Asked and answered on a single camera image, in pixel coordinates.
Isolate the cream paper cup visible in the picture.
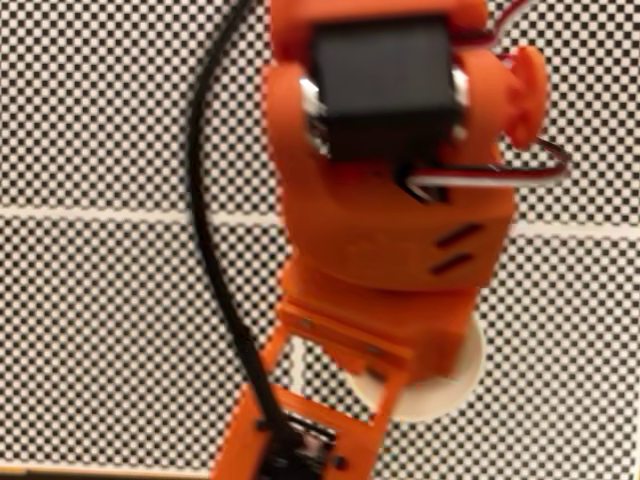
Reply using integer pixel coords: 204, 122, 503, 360
344, 317, 487, 422

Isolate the checkerboard paper sheet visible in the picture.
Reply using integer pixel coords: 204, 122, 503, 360
298, 227, 640, 480
0, 0, 281, 219
484, 0, 640, 235
0, 214, 307, 475

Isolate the black camera cable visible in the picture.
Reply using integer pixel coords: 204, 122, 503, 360
186, 0, 321, 480

